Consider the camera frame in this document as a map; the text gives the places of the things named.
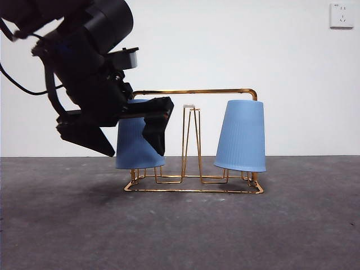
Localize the pale grey camera box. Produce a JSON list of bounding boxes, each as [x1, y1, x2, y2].
[[108, 47, 140, 70]]

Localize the black cable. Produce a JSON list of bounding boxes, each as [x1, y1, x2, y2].
[[0, 62, 64, 96], [0, 18, 43, 43]]

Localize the blue ribbed cup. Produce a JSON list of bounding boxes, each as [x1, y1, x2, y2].
[[115, 98, 166, 170], [213, 100, 267, 172]]

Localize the gold wire cup rack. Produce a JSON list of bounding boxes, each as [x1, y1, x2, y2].
[[123, 88, 265, 195]]

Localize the white wall socket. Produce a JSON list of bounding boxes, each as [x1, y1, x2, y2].
[[329, 3, 354, 29]]

